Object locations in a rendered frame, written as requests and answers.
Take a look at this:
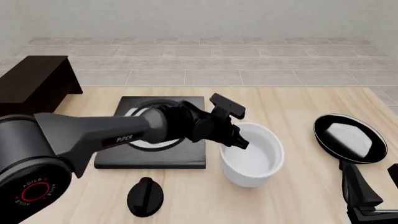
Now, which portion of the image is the black frying pan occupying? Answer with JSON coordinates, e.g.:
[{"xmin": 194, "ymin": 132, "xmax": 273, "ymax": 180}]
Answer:
[{"xmin": 313, "ymin": 113, "xmax": 389, "ymax": 178}]

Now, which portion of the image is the dark wooden cabinet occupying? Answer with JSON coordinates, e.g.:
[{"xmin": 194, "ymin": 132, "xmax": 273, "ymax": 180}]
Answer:
[{"xmin": 0, "ymin": 55, "xmax": 83, "ymax": 118}]

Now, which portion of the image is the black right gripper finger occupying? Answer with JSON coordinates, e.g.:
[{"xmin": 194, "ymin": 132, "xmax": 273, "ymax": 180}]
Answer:
[
  {"xmin": 341, "ymin": 162, "xmax": 384, "ymax": 209},
  {"xmin": 387, "ymin": 162, "xmax": 398, "ymax": 184}
]

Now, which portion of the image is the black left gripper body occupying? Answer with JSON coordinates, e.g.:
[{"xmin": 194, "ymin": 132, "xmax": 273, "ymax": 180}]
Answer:
[{"xmin": 211, "ymin": 116, "xmax": 242, "ymax": 142}]

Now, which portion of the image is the white bowl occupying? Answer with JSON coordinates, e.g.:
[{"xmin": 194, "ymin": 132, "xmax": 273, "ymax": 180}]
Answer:
[{"xmin": 218, "ymin": 121, "xmax": 285, "ymax": 189}]

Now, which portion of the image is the flat black stove plate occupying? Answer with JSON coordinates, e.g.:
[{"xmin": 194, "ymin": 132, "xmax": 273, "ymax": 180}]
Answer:
[{"xmin": 93, "ymin": 95, "xmax": 208, "ymax": 170}]

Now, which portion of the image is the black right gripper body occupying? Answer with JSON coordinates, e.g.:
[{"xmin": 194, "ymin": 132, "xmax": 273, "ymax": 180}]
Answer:
[{"xmin": 346, "ymin": 204, "xmax": 398, "ymax": 224}]

